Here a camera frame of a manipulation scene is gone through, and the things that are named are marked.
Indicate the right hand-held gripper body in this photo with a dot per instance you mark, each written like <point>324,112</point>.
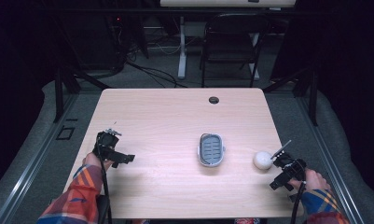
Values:
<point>292,168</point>

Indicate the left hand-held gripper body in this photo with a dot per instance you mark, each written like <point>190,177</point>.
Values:
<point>107,144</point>

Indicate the white ball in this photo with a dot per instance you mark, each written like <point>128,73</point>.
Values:
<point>262,160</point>

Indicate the person's left hand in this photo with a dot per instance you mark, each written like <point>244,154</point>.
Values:
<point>91,159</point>

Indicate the person's right hand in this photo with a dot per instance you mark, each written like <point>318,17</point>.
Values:
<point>313,180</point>

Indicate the person's red patterned clothing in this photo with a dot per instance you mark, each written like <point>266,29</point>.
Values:
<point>246,221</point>

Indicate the black metal stand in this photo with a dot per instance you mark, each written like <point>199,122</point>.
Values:
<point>312,93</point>
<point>59,93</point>

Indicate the white soap dish grey insert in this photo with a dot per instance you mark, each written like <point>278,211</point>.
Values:
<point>210,150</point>

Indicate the dark equipment cabinet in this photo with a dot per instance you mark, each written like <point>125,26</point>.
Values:
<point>94,40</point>

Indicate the white desk with legs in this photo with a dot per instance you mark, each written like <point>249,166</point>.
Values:
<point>182,46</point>

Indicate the black folding chair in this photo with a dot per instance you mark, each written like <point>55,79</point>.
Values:
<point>231,49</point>

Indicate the aluminium floor rail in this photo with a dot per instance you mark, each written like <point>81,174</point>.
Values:
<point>327,161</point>
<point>35,161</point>

